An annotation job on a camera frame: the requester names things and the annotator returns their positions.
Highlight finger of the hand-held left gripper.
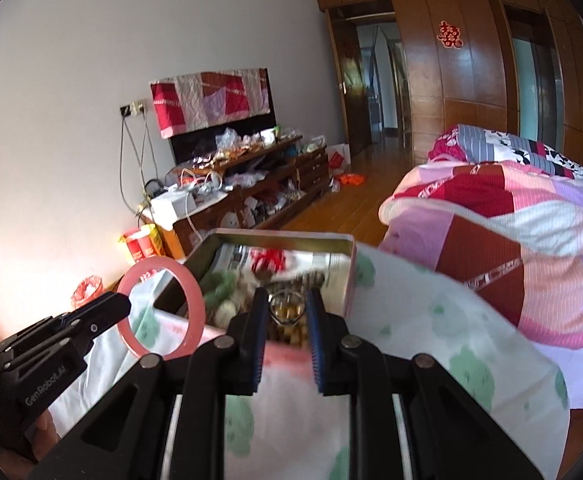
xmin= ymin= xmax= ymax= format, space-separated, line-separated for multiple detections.
xmin=0 ymin=291 xmax=133 ymax=357

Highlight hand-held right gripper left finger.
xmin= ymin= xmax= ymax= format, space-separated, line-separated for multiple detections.
xmin=26 ymin=287 xmax=269 ymax=480

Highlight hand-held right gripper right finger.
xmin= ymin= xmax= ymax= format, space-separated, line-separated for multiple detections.
xmin=305 ymin=287 xmax=545 ymax=480

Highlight golden bead bracelet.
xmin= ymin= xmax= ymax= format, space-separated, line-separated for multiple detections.
xmin=266 ymin=305 xmax=312 ymax=348

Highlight pearl necklace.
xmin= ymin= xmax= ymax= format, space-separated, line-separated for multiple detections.
xmin=216 ymin=280 xmax=257 ymax=328

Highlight green bead bracelet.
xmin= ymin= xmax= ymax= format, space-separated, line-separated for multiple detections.
xmin=204 ymin=272 xmax=237 ymax=311

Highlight pink tin box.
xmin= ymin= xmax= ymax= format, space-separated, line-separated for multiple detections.
xmin=154 ymin=228 xmax=357 ymax=356

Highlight pink bangle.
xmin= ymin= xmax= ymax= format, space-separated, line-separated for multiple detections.
xmin=116 ymin=256 xmax=207 ymax=361

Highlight red knot tassel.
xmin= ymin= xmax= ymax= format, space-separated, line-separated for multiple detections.
xmin=250 ymin=249 xmax=288 ymax=273

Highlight person's left hand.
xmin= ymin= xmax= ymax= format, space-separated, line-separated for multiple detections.
xmin=0 ymin=407 xmax=64 ymax=480

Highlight red plastic bag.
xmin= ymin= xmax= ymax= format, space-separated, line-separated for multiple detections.
xmin=71 ymin=276 xmax=103 ymax=310

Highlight printed paper packet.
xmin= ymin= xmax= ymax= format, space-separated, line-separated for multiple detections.
xmin=211 ymin=242 xmax=349 ymax=281

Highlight red and yellow boxes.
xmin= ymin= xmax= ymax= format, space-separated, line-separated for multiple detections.
xmin=118 ymin=224 xmax=164 ymax=266

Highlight white green-printed tablecloth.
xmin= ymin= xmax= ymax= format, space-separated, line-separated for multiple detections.
xmin=48 ymin=245 xmax=572 ymax=480

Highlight white box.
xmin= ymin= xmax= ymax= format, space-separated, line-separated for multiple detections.
xmin=150 ymin=191 xmax=202 ymax=226

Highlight wooden television cabinet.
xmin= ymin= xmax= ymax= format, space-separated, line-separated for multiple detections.
xmin=141 ymin=135 xmax=331 ymax=261

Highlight white paper bag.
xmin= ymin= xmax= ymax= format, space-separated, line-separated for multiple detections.
xmin=326 ymin=144 xmax=352 ymax=168

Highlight black television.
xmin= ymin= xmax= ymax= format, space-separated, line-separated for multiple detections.
xmin=168 ymin=67 xmax=278 ymax=166

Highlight clear plastic bags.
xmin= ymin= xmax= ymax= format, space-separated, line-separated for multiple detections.
xmin=215 ymin=127 xmax=239 ymax=151

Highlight patchwork bed quilt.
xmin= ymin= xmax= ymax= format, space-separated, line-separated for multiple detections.
xmin=377 ymin=124 xmax=583 ymax=351

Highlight red patchwork cloth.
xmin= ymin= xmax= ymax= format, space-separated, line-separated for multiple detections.
xmin=150 ymin=66 xmax=274 ymax=139

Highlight wooden door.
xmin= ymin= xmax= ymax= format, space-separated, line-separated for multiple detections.
xmin=327 ymin=7 xmax=353 ymax=158

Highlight wooden wardrobe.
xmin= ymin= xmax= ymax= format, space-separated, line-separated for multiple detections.
xmin=391 ymin=0 xmax=583 ymax=161

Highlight red paper decoration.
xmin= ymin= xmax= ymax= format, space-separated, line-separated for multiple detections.
xmin=436 ymin=21 xmax=465 ymax=50

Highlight hanging cables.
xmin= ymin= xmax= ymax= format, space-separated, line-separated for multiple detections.
xmin=118 ymin=112 xmax=154 ymax=216

